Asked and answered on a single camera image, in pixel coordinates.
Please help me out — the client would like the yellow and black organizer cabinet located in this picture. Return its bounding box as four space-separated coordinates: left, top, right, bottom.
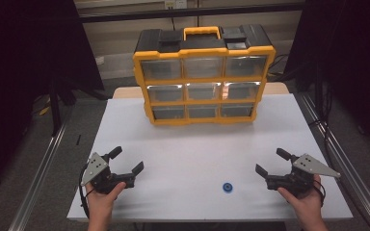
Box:
132 24 277 126

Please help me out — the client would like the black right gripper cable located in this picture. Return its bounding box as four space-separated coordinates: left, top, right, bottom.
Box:
312 178 328 207

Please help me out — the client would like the aluminium floor rail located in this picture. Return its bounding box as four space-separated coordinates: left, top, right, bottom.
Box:
7 123 69 231
296 91 370 231

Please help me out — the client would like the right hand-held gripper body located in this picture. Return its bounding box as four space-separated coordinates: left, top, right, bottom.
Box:
265 152 342 197

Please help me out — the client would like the black curtain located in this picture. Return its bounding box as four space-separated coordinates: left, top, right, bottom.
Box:
0 0 106 201
283 0 370 162

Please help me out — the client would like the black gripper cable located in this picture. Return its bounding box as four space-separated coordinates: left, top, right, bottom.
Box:
78 163 96 219
312 178 328 207

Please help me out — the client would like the person's right hand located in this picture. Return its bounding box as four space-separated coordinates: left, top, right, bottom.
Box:
277 174 328 224

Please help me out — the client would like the set of clear drawers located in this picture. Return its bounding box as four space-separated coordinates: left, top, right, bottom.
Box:
140 55 268 120

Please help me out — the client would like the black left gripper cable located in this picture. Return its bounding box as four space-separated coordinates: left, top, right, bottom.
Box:
78 163 96 219

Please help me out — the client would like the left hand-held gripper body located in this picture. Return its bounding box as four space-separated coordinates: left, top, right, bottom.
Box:
80 152 137 195

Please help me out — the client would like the black horizontal bar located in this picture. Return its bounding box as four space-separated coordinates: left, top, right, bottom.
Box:
77 2 305 24

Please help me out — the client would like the person's left hand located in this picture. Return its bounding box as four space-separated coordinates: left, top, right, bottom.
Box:
85 180 127 216

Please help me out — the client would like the black metal stand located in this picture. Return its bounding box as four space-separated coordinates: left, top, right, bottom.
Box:
47 75 63 138

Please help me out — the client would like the clear plastic drawer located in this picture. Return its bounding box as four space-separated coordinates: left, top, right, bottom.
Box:
186 104 220 119

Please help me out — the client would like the white wall outlet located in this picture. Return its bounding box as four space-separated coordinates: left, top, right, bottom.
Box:
164 0 188 10

